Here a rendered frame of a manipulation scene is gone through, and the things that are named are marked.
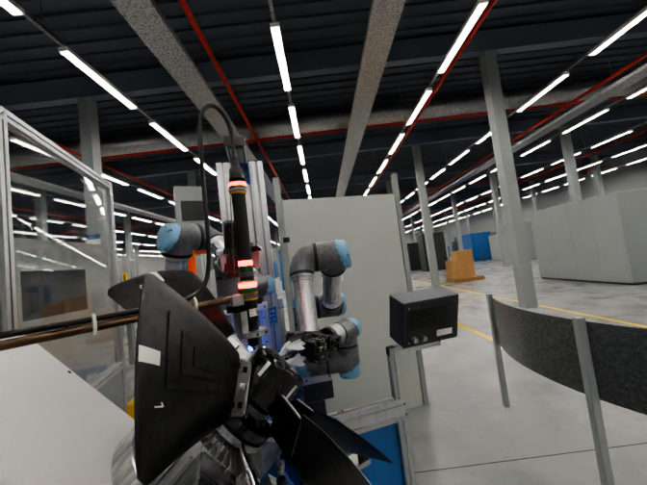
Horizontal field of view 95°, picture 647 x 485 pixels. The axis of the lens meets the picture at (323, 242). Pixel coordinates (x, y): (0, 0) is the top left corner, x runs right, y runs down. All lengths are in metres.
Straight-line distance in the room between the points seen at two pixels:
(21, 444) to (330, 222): 2.37
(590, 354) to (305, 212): 2.07
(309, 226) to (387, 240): 0.77
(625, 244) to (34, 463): 10.07
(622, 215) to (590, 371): 8.10
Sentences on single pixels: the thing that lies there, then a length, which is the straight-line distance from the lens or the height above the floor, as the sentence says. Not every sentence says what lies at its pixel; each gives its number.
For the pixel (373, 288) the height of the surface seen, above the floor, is 1.13.
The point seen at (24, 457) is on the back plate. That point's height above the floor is 1.21.
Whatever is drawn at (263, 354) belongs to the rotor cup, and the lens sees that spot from 0.63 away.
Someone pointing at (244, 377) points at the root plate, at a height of 1.23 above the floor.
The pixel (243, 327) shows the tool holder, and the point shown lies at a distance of 0.71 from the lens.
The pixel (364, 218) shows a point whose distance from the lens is 2.80.
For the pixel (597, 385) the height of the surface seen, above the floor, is 0.62.
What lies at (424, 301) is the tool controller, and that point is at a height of 1.22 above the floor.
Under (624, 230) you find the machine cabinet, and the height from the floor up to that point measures 1.31.
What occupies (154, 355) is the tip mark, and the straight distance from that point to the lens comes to 0.40.
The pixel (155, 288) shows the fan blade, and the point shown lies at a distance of 0.44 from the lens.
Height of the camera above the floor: 1.42
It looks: 4 degrees up
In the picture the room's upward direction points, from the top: 7 degrees counter-clockwise
